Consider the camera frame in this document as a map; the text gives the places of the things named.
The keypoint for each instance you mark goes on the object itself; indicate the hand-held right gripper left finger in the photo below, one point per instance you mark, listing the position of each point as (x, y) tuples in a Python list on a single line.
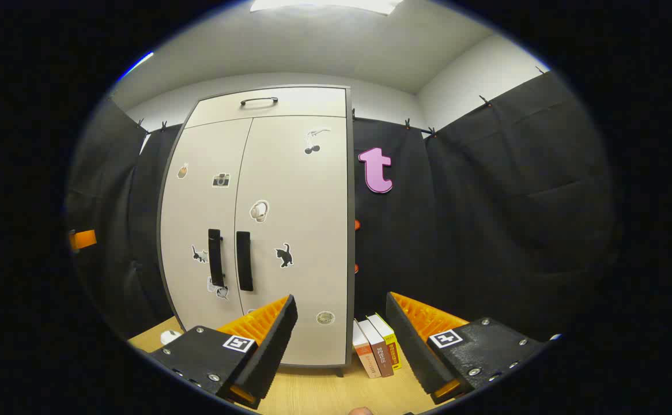
[(272, 346)]

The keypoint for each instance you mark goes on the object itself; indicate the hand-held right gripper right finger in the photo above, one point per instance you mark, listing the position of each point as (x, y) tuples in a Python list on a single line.
[(408, 340)]

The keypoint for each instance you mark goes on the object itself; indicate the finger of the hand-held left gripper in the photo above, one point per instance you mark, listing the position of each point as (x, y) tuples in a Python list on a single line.
[(84, 239)]

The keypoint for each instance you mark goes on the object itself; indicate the white shoe cabinet door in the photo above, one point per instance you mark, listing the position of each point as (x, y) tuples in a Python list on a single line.
[(197, 207), (301, 230)]

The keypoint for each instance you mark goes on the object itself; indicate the white double-door shoe cabinet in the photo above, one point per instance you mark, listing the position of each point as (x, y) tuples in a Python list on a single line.
[(301, 104)]

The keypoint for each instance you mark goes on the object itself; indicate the yellow book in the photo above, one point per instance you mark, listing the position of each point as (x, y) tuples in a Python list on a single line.
[(391, 343)]

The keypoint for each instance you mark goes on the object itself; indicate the brown book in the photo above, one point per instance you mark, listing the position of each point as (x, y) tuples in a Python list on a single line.
[(379, 351)]

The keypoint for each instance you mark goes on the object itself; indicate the white lidded cup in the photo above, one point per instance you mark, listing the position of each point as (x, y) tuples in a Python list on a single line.
[(170, 336)]

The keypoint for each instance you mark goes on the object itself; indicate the black backdrop cloth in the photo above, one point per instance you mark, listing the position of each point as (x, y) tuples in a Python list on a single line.
[(486, 202)]

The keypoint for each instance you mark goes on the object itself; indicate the ceiling strip light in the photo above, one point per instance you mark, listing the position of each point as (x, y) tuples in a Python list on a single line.
[(137, 63)]

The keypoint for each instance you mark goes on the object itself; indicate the ceiling light panel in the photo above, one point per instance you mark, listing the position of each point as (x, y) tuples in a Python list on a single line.
[(324, 4)]

